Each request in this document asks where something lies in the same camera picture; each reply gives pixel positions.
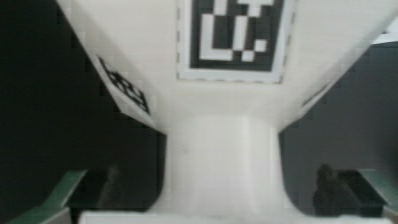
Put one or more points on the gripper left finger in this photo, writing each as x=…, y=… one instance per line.
x=87, y=192

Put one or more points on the white lamp base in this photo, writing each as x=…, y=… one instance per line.
x=217, y=67

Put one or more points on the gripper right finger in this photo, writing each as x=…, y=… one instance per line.
x=354, y=193

